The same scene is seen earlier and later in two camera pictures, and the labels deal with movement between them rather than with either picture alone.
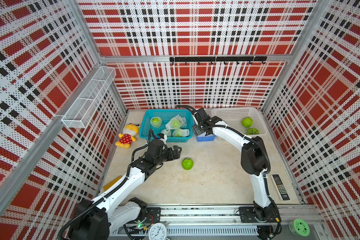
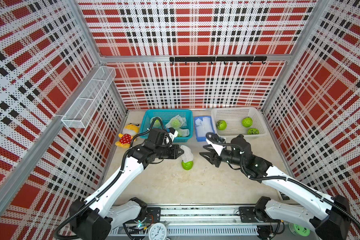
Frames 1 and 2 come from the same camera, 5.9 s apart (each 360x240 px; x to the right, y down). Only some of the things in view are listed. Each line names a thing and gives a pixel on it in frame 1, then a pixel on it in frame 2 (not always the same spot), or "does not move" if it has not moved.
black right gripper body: (197, 129) to (226, 156)
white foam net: (176, 122) does not move
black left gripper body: (167, 155) does not move
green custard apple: (176, 123) does not move
